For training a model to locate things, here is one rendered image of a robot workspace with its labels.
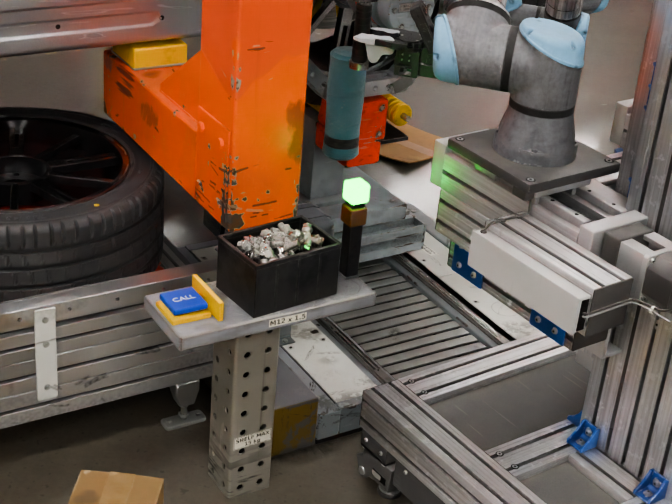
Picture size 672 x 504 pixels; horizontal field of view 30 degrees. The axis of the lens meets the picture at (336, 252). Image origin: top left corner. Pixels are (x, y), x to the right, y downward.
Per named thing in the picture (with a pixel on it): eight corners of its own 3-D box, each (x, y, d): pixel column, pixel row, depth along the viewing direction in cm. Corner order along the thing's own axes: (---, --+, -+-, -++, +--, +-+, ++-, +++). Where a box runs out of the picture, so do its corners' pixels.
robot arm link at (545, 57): (573, 116, 216) (587, 41, 210) (496, 103, 219) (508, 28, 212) (578, 93, 227) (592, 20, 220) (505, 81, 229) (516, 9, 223)
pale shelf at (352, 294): (332, 267, 265) (334, 254, 263) (375, 305, 252) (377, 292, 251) (143, 308, 244) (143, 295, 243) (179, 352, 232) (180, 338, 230)
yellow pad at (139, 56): (164, 45, 301) (164, 25, 299) (188, 64, 291) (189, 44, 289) (110, 51, 295) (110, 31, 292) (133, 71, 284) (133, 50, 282)
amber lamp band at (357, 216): (356, 217, 253) (358, 199, 251) (366, 225, 250) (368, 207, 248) (339, 220, 251) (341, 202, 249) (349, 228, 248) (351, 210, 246)
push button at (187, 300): (192, 296, 243) (192, 286, 241) (208, 313, 237) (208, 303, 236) (158, 303, 239) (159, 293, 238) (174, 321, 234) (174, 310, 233)
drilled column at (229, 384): (248, 460, 273) (258, 293, 253) (270, 486, 265) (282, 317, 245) (207, 472, 268) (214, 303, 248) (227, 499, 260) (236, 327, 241)
